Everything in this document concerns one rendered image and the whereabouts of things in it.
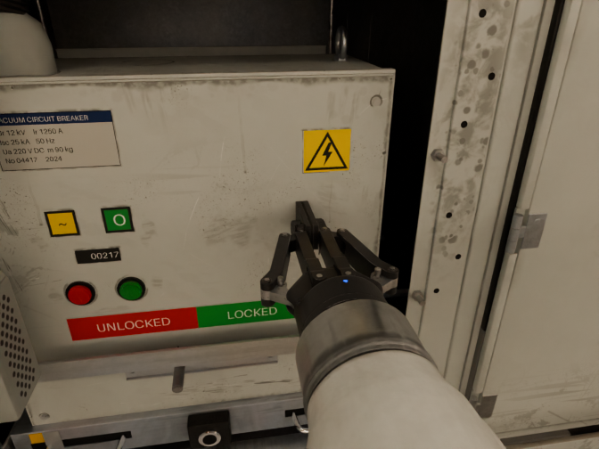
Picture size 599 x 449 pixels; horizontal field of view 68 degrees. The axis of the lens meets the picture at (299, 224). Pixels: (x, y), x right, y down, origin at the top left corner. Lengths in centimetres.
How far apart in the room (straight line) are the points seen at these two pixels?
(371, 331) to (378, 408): 6
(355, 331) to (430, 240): 30
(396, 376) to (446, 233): 34
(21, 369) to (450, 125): 54
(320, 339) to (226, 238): 28
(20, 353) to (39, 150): 22
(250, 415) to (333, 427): 49
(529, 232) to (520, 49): 21
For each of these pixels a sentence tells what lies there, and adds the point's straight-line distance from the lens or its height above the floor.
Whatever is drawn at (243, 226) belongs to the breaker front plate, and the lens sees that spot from 54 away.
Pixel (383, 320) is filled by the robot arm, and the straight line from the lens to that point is 30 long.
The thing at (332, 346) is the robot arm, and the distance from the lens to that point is 29.
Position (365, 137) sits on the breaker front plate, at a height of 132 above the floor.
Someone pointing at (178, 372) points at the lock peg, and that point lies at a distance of 64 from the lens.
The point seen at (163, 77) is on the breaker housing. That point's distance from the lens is 50.
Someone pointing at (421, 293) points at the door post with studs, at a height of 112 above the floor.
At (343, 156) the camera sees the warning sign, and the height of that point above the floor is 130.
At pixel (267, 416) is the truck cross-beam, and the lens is 74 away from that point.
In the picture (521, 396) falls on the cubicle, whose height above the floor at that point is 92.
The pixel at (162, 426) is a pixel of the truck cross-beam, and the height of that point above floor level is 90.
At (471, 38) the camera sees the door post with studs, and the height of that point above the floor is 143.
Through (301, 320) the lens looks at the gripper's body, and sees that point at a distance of 35.
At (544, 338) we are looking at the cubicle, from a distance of 73.
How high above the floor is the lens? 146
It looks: 26 degrees down
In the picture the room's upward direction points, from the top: straight up
